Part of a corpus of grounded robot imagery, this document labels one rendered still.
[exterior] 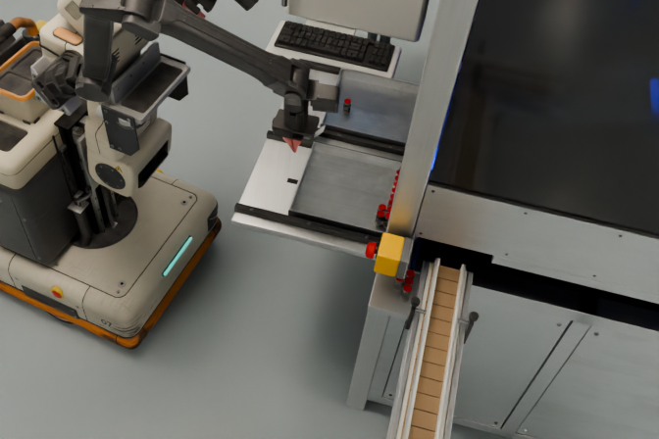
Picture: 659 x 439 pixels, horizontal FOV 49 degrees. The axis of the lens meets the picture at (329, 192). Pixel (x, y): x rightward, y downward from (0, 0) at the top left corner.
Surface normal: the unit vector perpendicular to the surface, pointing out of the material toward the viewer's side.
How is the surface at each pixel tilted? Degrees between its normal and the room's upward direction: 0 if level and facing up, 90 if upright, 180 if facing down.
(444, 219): 90
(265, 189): 0
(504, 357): 90
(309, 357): 0
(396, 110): 0
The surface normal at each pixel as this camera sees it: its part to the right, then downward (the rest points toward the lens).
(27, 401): 0.08, -0.65
